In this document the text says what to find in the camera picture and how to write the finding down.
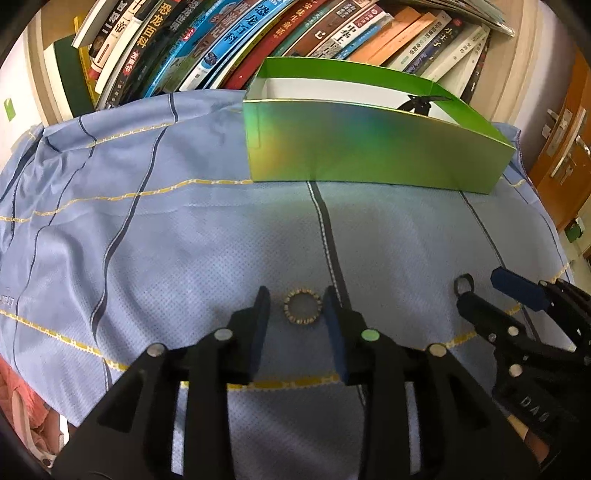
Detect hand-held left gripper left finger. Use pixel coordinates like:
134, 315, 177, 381
51, 286, 271, 480

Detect row of books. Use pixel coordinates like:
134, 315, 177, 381
71, 0, 515, 112

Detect silver door handle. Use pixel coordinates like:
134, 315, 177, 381
551, 134, 591, 185

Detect beige bookshelf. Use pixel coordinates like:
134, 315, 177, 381
28, 0, 550, 134

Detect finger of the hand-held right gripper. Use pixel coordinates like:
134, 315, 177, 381
456, 291, 578, 359
490, 268, 591, 333

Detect brown wooden door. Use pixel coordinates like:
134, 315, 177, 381
526, 51, 591, 232

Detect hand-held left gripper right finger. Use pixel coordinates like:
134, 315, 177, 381
323, 286, 541, 480

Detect pink blanket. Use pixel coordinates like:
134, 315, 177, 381
0, 357, 70, 462

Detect blue striped cloth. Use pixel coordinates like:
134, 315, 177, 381
0, 90, 575, 462

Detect silver door latch plate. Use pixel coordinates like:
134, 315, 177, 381
542, 108, 573, 155

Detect gold studded ring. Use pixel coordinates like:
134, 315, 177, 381
283, 290, 321, 326

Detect green cardboard box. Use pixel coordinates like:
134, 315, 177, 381
242, 56, 514, 195

